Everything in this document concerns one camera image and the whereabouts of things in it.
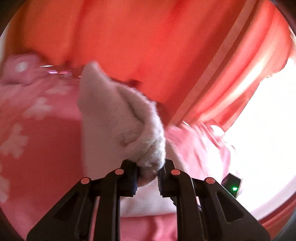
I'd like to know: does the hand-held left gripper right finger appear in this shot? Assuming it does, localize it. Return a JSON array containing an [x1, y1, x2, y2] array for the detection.
[[158, 159, 271, 241]]

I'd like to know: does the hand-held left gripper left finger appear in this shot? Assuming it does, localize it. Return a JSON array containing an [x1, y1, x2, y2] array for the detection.
[[26, 159, 139, 241]]

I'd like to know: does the pink sweater with black hearts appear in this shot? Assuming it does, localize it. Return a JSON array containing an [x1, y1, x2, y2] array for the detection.
[[77, 61, 178, 217]]

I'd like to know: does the pink fleece blanket with bows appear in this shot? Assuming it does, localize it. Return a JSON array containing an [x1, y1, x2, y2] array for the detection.
[[0, 70, 234, 241]]

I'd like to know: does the orange striped curtain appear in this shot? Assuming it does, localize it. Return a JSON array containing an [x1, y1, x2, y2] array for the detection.
[[171, 14, 296, 131]]

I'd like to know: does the orange sheer curtain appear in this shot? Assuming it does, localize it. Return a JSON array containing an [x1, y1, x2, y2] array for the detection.
[[7, 0, 289, 130]]

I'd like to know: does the pink pillow with white button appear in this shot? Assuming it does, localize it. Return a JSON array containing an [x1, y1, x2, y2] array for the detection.
[[2, 53, 45, 87]]

